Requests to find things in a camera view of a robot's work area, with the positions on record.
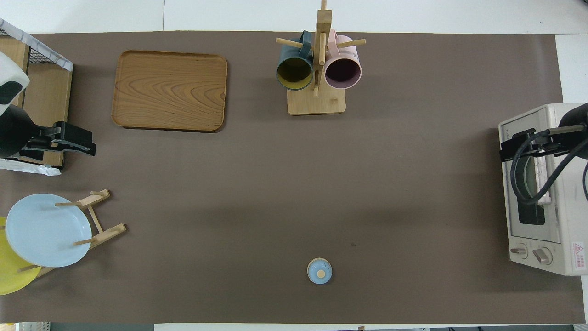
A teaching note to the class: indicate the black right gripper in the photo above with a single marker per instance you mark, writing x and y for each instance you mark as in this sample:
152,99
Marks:
542,145

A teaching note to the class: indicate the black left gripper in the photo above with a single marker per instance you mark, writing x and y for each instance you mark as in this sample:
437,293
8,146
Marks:
50,140

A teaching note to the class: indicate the glass oven door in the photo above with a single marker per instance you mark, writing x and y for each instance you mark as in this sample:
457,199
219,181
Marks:
551,225

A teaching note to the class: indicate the cream toaster oven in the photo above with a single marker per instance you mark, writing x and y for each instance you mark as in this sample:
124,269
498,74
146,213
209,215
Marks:
569,220

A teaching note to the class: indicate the cream oven knob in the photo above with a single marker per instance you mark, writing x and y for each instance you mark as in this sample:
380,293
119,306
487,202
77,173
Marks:
543,255
519,251

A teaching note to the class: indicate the wooden step shelf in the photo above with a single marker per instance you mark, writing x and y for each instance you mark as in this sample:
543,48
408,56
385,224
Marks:
46,92

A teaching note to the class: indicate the wooden plate rack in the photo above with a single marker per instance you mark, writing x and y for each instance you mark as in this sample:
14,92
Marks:
110,231

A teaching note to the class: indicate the light blue plate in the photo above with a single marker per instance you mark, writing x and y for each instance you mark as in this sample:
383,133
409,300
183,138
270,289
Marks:
46,230

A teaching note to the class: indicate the wooden serving tray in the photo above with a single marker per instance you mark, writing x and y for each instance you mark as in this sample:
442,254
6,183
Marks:
170,92

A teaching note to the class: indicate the yellow plate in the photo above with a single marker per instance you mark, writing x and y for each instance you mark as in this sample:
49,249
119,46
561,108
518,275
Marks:
11,276

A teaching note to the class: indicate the pink mug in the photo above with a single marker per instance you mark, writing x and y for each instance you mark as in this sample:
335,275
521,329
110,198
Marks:
342,73

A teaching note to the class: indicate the brown table mat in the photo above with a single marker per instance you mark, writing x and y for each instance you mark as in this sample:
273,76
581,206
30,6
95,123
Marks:
275,184

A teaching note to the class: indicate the wooden mug tree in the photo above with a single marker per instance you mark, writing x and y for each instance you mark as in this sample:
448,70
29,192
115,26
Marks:
317,103

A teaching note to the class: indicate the dark teal mug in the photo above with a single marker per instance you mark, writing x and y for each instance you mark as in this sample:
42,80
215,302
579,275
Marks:
294,73

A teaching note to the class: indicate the small blue lidded jar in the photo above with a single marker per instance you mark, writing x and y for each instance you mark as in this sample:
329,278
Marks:
319,271

